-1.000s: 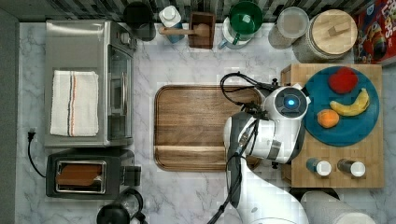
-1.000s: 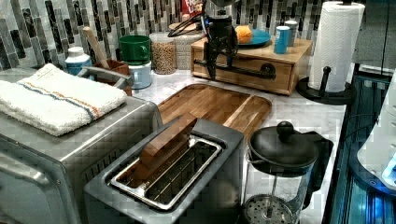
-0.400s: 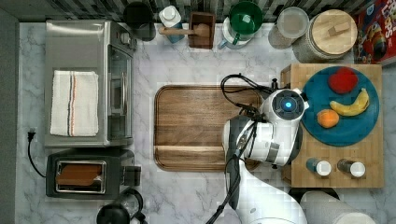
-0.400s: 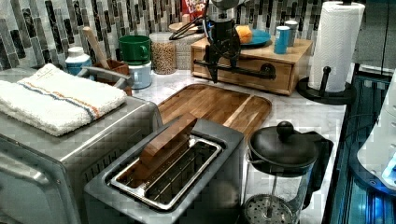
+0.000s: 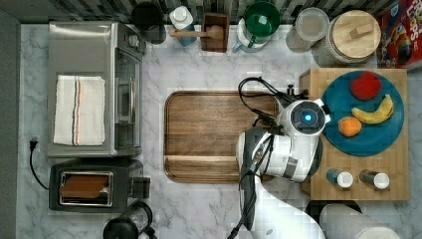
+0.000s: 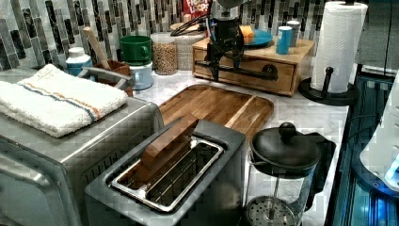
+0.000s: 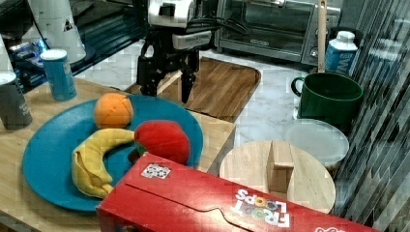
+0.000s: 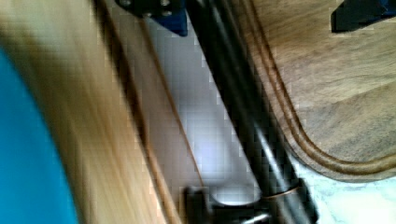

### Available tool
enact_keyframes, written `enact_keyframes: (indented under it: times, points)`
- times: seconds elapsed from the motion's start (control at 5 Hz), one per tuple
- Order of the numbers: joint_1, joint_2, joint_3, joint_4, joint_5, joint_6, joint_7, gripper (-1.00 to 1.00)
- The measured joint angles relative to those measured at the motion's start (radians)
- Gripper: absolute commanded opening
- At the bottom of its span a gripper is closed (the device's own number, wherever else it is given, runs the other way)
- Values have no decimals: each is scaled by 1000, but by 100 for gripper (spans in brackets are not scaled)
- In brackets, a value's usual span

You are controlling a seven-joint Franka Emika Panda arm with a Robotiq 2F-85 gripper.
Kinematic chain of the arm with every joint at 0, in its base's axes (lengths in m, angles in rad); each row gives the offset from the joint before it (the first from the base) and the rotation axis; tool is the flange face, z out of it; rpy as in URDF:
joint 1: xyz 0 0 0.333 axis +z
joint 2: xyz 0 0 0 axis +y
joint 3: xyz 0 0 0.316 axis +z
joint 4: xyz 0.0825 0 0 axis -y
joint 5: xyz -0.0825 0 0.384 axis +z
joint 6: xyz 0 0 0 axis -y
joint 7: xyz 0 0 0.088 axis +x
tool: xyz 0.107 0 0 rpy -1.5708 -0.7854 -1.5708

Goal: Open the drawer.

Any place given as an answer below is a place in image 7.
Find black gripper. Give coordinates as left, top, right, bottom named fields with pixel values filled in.
left=137, top=27, right=212, bottom=103

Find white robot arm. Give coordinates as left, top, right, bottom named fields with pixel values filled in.
left=136, top=0, right=212, bottom=103

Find brown wooden tray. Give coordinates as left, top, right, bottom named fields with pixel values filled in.
left=124, top=56, right=262, bottom=124

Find red plush apple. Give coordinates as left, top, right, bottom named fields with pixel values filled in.
left=134, top=120, right=190, bottom=164

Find orange plush fruit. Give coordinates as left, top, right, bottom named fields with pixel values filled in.
left=94, top=93, right=133, bottom=129

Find blue shaker white cap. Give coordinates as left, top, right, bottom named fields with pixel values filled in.
left=41, top=49, right=76, bottom=102

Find red Froot Loops box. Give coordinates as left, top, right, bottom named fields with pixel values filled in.
left=97, top=155, right=379, bottom=232

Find yellow plush banana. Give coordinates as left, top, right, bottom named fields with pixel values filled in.
left=72, top=129, right=134, bottom=198

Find stainless steel toaster oven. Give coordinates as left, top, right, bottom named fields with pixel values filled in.
left=215, top=0, right=342, bottom=67

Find jar with wooden lid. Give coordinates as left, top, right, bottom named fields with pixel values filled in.
left=220, top=140, right=336, bottom=214

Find blue plate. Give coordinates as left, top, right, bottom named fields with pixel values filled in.
left=22, top=95, right=203, bottom=213

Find grey shaker white cap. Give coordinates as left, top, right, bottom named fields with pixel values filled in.
left=0, top=72, right=33, bottom=131

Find green mug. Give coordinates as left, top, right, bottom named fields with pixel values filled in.
left=290, top=72, right=364, bottom=132

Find jar with clear lid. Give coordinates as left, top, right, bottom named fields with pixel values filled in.
left=282, top=119, right=349, bottom=169

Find wooden utensil stand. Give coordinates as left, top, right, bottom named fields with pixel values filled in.
left=317, top=0, right=327, bottom=73

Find blue white water carton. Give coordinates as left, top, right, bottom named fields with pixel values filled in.
left=325, top=45, right=358, bottom=74

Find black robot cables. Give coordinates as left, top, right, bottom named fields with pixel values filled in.
left=187, top=16, right=251, bottom=37

